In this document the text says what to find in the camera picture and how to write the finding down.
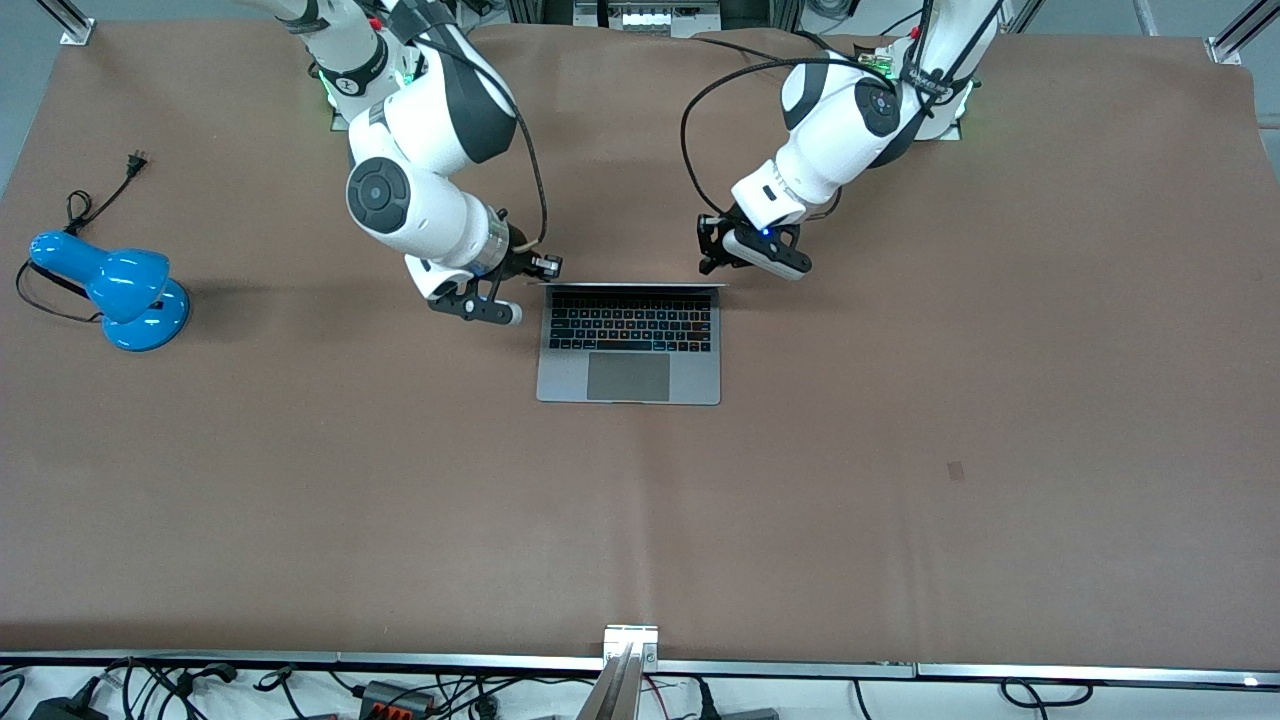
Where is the silver grey laptop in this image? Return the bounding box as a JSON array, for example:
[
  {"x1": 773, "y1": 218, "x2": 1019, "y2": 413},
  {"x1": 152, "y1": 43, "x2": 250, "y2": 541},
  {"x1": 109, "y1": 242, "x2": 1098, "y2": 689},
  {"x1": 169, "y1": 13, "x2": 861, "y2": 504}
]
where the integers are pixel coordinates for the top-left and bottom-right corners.
[{"x1": 536, "y1": 282, "x2": 728, "y2": 407}]

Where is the grey electrical box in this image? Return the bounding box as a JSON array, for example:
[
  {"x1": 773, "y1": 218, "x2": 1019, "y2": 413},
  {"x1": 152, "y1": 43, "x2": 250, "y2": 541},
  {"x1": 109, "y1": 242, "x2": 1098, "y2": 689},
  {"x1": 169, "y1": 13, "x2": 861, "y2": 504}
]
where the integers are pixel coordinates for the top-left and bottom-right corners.
[{"x1": 575, "y1": 0, "x2": 723, "y2": 39}]

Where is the brown table mat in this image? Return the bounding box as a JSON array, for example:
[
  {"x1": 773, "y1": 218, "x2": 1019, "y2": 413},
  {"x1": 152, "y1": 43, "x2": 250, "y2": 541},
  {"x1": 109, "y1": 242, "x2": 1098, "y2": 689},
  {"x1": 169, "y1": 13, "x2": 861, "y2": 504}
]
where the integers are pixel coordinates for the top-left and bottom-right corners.
[{"x1": 0, "y1": 22, "x2": 1280, "y2": 669}]

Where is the blue desk lamp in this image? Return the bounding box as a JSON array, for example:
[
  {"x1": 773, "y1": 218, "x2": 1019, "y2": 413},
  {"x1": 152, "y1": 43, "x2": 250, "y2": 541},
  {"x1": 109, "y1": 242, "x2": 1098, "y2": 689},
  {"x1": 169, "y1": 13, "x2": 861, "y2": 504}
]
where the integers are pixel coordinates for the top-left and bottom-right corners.
[{"x1": 28, "y1": 230, "x2": 191, "y2": 353}]

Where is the aluminium profile beam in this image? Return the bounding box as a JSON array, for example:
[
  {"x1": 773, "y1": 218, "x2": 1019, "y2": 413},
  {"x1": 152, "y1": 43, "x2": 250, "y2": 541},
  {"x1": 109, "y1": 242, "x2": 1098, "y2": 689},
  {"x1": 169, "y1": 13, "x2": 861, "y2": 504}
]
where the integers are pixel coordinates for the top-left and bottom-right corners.
[{"x1": 574, "y1": 624, "x2": 661, "y2": 720}]

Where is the black orange connector block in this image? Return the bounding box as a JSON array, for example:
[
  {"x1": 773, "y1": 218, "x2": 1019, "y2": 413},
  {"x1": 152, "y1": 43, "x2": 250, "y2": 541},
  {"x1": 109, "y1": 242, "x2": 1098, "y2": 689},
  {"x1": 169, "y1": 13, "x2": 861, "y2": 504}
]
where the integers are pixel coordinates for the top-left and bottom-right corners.
[{"x1": 358, "y1": 680, "x2": 439, "y2": 717}]

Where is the black power adapter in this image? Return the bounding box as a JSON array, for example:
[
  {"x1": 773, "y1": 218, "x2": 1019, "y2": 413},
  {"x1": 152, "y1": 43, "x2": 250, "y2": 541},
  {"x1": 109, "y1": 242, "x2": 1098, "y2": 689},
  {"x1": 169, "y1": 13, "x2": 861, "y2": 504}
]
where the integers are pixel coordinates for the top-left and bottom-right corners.
[{"x1": 28, "y1": 680, "x2": 109, "y2": 720}]

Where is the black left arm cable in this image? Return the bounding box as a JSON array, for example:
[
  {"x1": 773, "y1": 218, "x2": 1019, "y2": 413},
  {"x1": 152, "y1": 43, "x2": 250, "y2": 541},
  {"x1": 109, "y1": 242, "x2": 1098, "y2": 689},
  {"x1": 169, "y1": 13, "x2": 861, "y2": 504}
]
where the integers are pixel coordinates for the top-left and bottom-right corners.
[{"x1": 680, "y1": 0, "x2": 941, "y2": 221}]

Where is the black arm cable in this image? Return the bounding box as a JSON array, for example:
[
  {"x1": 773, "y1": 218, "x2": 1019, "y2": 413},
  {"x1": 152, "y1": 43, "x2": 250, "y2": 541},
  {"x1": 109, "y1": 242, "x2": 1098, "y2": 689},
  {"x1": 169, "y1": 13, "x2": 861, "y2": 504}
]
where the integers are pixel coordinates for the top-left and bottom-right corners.
[
  {"x1": 680, "y1": 0, "x2": 941, "y2": 221},
  {"x1": 395, "y1": 0, "x2": 551, "y2": 256}
]

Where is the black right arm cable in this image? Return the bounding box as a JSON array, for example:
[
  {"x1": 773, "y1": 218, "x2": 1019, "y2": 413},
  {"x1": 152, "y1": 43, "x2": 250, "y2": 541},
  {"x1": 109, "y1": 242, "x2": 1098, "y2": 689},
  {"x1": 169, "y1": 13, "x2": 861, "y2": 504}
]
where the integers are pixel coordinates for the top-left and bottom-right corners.
[{"x1": 395, "y1": 0, "x2": 551, "y2": 256}]

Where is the black lamp power cable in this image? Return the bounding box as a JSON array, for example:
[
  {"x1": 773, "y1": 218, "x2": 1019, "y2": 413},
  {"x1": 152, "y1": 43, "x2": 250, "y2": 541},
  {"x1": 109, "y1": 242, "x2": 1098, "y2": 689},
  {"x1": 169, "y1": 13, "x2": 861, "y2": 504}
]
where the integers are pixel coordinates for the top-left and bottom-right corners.
[{"x1": 14, "y1": 150, "x2": 151, "y2": 326}]

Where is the silver table edge rail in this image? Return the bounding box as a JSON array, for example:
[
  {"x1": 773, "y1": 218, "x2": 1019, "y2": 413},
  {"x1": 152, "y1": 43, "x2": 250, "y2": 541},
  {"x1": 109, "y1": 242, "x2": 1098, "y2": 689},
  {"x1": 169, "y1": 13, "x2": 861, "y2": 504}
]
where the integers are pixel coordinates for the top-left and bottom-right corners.
[{"x1": 0, "y1": 650, "x2": 1280, "y2": 693}]

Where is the aluminium corner post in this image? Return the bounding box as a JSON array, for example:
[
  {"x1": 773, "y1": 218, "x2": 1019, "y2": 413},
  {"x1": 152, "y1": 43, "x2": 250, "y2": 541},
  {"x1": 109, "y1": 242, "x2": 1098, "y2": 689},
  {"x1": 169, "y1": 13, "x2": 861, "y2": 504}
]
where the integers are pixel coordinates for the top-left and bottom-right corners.
[
  {"x1": 1205, "y1": 0, "x2": 1280, "y2": 67},
  {"x1": 38, "y1": 0, "x2": 97, "y2": 47}
]

